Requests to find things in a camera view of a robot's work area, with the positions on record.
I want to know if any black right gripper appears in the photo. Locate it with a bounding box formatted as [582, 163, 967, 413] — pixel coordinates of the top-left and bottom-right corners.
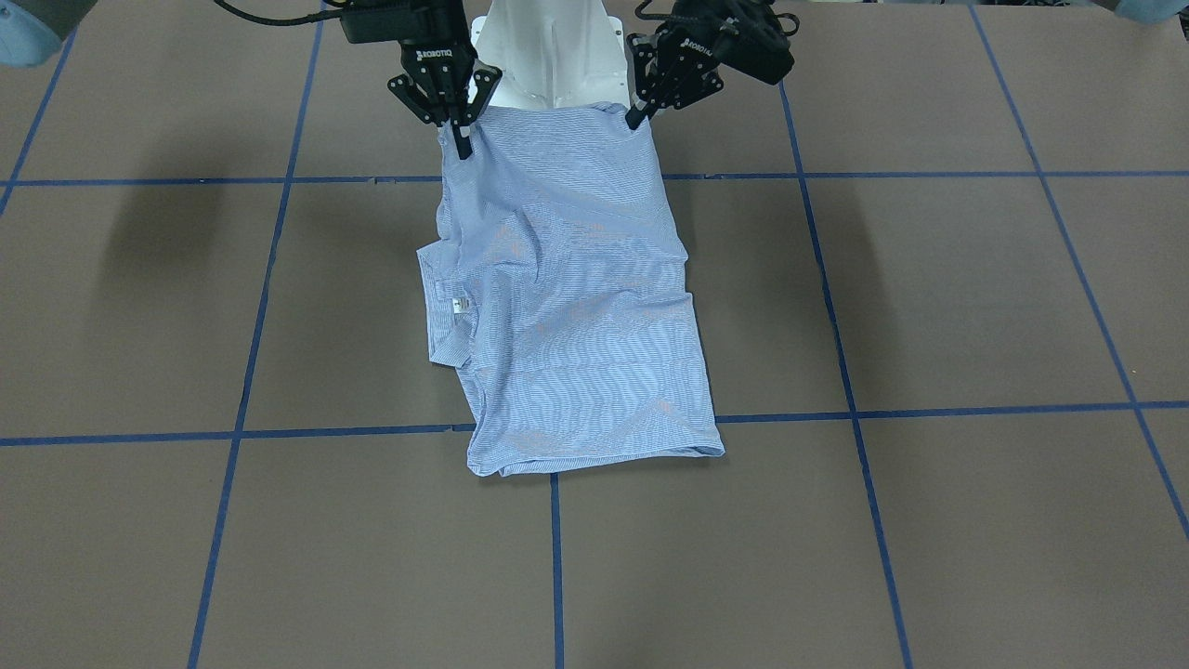
[386, 1, 503, 160]

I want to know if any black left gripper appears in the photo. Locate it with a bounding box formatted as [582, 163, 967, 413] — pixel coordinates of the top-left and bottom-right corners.
[624, 1, 725, 131]

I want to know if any light blue striped shirt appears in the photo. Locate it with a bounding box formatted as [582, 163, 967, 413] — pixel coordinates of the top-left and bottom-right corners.
[417, 103, 725, 476]

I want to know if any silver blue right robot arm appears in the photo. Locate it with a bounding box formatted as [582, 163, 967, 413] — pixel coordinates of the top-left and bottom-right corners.
[1, 1, 503, 160]

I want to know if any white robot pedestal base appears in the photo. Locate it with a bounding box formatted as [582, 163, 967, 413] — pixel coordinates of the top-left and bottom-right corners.
[470, 1, 633, 111]

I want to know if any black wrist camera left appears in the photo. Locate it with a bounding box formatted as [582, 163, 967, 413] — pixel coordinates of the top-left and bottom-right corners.
[716, 1, 800, 86]

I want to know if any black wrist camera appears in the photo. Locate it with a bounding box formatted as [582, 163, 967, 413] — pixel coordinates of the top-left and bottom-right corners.
[716, 1, 800, 86]
[339, 1, 435, 44]

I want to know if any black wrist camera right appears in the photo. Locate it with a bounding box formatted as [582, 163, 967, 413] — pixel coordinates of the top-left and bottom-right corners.
[339, 1, 435, 44]

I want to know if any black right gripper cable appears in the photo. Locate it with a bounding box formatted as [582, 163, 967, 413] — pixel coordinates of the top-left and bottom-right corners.
[214, 0, 354, 27]

